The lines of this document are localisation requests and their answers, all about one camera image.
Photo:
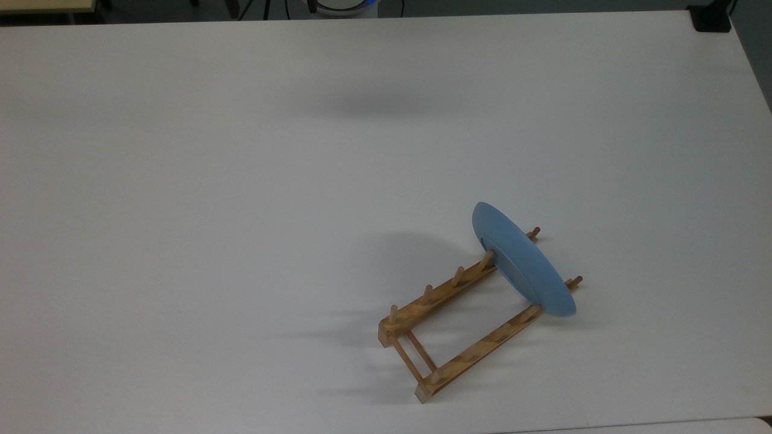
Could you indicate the blue ceramic plate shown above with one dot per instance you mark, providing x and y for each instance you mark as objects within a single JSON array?
[{"x": 522, "y": 259}]

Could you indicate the wooden plate rack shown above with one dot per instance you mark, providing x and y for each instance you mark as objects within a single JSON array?
[{"x": 467, "y": 355}]

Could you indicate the light wooden desk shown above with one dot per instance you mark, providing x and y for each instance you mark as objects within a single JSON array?
[{"x": 42, "y": 5}]

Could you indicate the black table clamp mount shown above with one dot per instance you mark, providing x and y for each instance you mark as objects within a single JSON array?
[{"x": 710, "y": 18}]

